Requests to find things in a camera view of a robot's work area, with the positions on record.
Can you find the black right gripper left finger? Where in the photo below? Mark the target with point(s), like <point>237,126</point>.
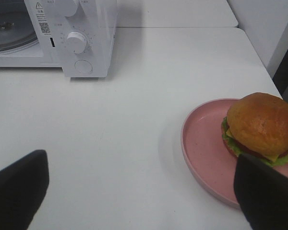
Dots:
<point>23,186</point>

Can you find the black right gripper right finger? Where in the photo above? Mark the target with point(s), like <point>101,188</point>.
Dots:
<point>262,194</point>

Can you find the pink round plate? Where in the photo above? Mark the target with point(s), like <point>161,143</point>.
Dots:
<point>205,153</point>

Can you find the burger with sesame bun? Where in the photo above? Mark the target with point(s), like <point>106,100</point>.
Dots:
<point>257,124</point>

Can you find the round door release button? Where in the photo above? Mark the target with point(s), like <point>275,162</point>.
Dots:
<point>83,66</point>

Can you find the white microwave knob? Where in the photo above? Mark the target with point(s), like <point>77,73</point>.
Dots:
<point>70,7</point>
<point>76,42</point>

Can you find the white microwave oven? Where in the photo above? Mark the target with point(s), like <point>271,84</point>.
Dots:
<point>95,19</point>

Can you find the glass microwave turntable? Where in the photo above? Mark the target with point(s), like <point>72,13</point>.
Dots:
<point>16,30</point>

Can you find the white partition panel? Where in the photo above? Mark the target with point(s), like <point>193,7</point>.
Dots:
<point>265,23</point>

